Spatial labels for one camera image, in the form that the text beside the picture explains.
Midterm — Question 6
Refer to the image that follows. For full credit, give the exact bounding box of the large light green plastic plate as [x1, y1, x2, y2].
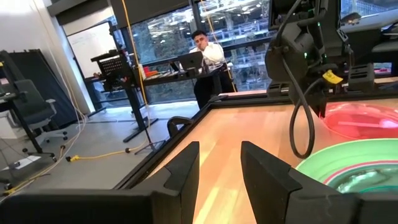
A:
[295, 138, 398, 191]

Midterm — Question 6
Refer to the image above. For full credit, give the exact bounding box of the black standing desk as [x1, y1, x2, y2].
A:
[83, 49, 233, 144]

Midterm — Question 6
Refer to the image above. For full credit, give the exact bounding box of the white floor cable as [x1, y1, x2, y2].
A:
[0, 46, 90, 195]

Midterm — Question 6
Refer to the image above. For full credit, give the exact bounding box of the yellow extension cable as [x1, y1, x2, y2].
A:
[64, 0, 152, 163]

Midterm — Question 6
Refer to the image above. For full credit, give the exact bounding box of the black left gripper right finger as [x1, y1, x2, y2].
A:
[241, 141, 398, 224]

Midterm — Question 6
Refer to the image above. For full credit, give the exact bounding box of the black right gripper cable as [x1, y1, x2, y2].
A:
[275, 0, 326, 160]

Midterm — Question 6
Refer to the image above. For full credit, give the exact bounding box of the grey office chair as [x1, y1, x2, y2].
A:
[12, 79, 68, 146]
[0, 49, 79, 129]

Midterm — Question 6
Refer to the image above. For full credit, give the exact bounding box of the black tripod stand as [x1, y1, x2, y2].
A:
[132, 105, 166, 156]

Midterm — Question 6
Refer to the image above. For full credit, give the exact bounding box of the black laptop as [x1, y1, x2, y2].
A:
[177, 51, 205, 72]

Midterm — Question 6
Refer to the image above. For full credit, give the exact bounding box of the red translucent small plate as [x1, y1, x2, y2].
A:
[319, 101, 398, 141]

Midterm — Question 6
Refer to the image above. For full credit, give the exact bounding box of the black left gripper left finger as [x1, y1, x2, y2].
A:
[0, 141, 200, 224]

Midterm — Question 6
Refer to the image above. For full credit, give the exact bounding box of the person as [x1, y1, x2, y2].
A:
[188, 29, 238, 110]

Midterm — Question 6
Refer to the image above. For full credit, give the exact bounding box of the white whiteboard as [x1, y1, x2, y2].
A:
[67, 21, 119, 79]

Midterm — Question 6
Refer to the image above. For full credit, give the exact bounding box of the black frame clamp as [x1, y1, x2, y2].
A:
[167, 116, 194, 138]

